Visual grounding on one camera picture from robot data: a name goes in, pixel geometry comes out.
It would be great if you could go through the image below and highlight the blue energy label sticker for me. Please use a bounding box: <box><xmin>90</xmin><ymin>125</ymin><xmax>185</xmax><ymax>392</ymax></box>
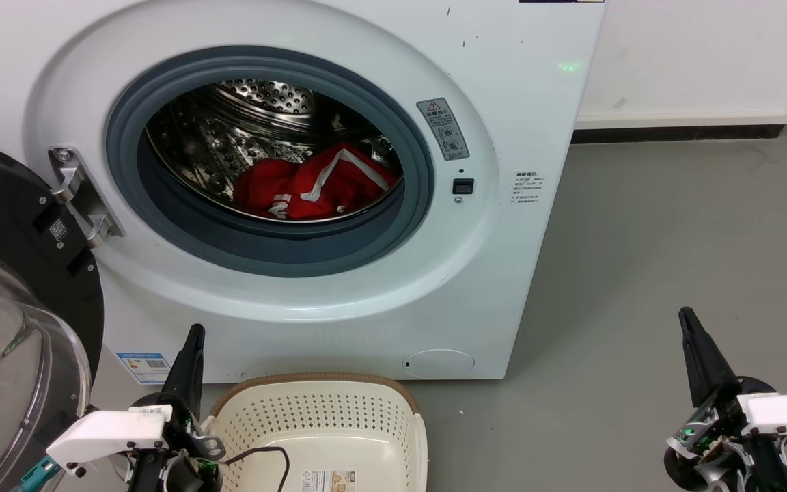
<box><xmin>115</xmin><ymin>352</ymin><xmax>171</xmax><ymax>385</ymax></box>

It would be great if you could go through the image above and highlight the white front-load washing machine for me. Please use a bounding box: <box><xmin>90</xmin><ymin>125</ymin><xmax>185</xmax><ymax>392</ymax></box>
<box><xmin>0</xmin><ymin>0</ymin><xmax>607</xmax><ymax>383</ymax></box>

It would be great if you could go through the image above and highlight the cream perforated laundry basket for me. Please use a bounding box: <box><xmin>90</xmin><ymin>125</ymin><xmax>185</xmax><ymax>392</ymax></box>
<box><xmin>201</xmin><ymin>372</ymin><xmax>428</xmax><ymax>492</ymax></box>

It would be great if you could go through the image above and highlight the printed food package label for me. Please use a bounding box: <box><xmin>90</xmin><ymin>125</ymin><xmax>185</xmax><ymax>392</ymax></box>
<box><xmin>300</xmin><ymin>469</ymin><xmax>358</xmax><ymax>492</ymax></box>

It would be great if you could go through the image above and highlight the white wall skirting board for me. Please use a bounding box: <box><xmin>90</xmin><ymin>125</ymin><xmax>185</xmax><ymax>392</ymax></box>
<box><xmin>573</xmin><ymin>107</ymin><xmax>787</xmax><ymax>132</ymax></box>

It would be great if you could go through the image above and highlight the grey rubber door gasket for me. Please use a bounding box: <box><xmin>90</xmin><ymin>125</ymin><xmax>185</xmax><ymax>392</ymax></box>
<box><xmin>105</xmin><ymin>45</ymin><xmax>435</xmax><ymax>278</ymax></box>

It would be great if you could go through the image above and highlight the round white filter cover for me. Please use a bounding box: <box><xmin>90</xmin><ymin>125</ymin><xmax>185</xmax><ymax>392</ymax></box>
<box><xmin>402</xmin><ymin>349</ymin><xmax>475</xmax><ymax>379</ymax></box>

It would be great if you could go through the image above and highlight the stainless steel washing machine drum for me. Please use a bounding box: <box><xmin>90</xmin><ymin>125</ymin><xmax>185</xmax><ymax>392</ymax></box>
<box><xmin>146</xmin><ymin>79</ymin><xmax>404</xmax><ymax>223</ymax></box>

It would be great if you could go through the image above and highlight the small printed text label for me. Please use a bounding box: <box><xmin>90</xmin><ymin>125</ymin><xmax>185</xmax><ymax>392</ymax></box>
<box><xmin>511</xmin><ymin>171</ymin><xmax>544</xmax><ymax>206</ymax></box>

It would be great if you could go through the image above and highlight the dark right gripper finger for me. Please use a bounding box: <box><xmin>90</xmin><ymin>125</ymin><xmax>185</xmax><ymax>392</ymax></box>
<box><xmin>678</xmin><ymin>307</ymin><xmax>712</xmax><ymax>409</ymax></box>
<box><xmin>687</xmin><ymin>307</ymin><xmax>741</xmax><ymax>404</ymax></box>

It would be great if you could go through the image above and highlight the thin black cable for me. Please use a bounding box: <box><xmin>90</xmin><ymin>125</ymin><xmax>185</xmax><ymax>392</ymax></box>
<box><xmin>221</xmin><ymin>446</ymin><xmax>290</xmax><ymax>492</ymax></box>

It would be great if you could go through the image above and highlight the metal door hinge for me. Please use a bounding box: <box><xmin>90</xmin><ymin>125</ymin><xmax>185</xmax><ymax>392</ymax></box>
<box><xmin>49</xmin><ymin>145</ymin><xmax>125</xmax><ymax>248</ymax></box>

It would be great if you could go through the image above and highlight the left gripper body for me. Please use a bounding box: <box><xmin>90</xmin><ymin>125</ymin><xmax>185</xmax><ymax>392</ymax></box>
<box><xmin>127</xmin><ymin>393</ymin><xmax>225</xmax><ymax>492</ymax></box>

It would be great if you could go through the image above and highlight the grey warning sticker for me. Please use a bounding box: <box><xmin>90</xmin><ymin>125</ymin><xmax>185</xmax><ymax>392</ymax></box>
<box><xmin>416</xmin><ymin>98</ymin><xmax>470</xmax><ymax>162</ymax></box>

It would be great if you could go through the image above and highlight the red garment with white stripes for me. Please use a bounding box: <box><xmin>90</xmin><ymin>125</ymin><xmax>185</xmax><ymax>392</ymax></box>
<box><xmin>233</xmin><ymin>143</ymin><xmax>399</xmax><ymax>221</ymax></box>

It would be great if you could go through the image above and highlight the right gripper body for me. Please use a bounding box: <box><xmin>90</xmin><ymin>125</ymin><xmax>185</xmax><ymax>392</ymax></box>
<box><xmin>663</xmin><ymin>376</ymin><xmax>787</xmax><ymax>492</ymax></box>

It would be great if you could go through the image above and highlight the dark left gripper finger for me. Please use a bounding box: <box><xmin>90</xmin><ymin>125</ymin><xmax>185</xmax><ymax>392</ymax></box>
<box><xmin>161</xmin><ymin>324</ymin><xmax>196</xmax><ymax>411</ymax></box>
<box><xmin>189</xmin><ymin>324</ymin><xmax>206</xmax><ymax>419</ymax></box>

